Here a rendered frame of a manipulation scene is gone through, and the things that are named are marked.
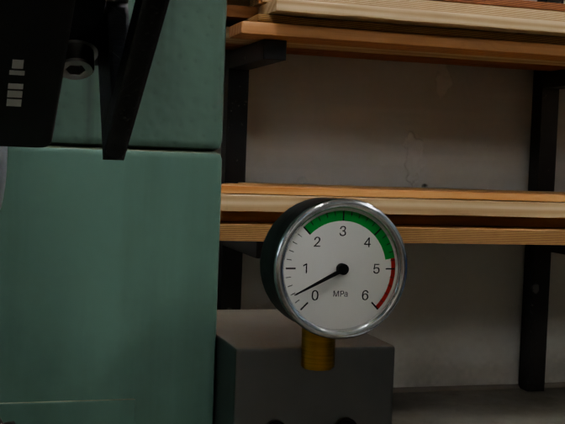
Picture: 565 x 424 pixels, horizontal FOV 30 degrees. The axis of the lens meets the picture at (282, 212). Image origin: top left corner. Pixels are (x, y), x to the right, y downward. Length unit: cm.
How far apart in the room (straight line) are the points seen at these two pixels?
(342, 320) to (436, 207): 228
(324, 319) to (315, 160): 267
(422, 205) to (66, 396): 226
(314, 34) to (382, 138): 68
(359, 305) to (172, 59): 15
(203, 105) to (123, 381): 14
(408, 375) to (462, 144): 73
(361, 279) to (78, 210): 14
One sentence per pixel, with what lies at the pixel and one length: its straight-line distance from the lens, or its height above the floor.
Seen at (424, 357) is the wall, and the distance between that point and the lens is 333.
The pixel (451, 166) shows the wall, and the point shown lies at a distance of 330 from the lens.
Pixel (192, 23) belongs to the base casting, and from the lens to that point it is 52.
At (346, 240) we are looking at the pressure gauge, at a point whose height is 67.
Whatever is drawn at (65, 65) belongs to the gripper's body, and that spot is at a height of 72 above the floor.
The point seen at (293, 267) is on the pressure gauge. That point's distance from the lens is 46.
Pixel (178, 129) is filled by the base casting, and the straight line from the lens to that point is 51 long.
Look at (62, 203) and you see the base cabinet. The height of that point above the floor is 68.
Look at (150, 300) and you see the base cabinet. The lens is 51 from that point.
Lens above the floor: 71
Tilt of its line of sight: 3 degrees down
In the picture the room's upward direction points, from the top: 2 degrees clockwise
